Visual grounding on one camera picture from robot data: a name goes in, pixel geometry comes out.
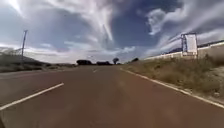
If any row of dark trees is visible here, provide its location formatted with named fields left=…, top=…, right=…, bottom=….
left=75, top=57, right=140, bottom=66

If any utility pole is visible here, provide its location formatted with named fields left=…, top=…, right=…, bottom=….
left=20, top=29, right=29, bottom=65

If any long pale wall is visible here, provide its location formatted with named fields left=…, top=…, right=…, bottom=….
left=143, top=39, right=224, bottom=61

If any white billboard on frame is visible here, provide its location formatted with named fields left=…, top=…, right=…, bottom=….
left=180, top=32, right=199, bottom=57

